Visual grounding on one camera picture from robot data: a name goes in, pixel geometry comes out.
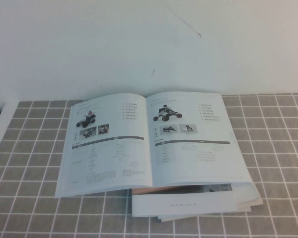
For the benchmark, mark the grey white checkered tablecloth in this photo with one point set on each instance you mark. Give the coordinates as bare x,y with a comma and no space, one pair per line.
275,173

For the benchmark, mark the white brochure with cream edge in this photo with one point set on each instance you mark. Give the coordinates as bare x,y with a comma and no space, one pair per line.
250,196

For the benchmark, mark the plain white brochure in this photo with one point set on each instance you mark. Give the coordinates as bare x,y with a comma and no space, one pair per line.
203,216

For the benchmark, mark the white brochure with web address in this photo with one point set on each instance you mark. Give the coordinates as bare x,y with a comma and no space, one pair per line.
183,201

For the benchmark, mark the white product catalogue book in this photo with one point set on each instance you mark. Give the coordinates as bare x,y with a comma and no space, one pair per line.
109,153

